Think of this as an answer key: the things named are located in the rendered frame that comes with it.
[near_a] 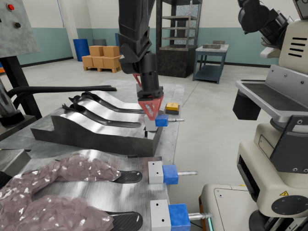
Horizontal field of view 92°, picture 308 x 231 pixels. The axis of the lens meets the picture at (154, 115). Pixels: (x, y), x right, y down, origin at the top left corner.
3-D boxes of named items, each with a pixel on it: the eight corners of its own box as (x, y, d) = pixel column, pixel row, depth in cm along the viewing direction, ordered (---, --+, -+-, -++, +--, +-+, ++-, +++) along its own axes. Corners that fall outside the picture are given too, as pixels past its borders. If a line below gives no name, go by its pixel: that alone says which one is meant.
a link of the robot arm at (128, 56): (125, 45, 37) (142, 25, 40) (101, 51, 44) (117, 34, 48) (149, 80, 45) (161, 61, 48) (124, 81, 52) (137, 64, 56)
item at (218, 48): (223, 69, 531) (229, 40, 486) (219, 84, 382) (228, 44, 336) (203, 67, 557) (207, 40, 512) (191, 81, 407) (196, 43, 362)
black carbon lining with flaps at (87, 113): (150, 113, 67) (149, 93, 62) (139, 134, 53) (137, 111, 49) (81, 106, 74) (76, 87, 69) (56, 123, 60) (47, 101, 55)
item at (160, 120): (185, 124, 53) (184, 109, 51) (184, 130, 48) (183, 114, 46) (150, 124, 56) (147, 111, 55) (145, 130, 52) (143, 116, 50)
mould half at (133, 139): (165, 121, 74) (166, 96, 68) (152, 160, 52) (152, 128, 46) (76, 111, 84) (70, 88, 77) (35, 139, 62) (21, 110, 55)
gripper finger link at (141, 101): (140, 123, 49) (136, 95, 45) (146, 115, 55) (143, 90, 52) (161, 123, 47) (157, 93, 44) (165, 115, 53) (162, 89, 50)
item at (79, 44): (94, 59, 702) (90, 39, 659) (84, 62, 656) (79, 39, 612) (85, 59, 724) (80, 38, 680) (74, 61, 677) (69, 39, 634)
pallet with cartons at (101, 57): (126, 68, 552) (124, 45, 516) (114, 73, 484) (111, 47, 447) (98, 65, 583) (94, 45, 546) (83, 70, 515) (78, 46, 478)
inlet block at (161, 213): (206, 209, 35) (210, 195, 32) (215, 235, 31) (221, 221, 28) (150, 214, 34) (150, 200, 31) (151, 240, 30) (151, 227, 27)
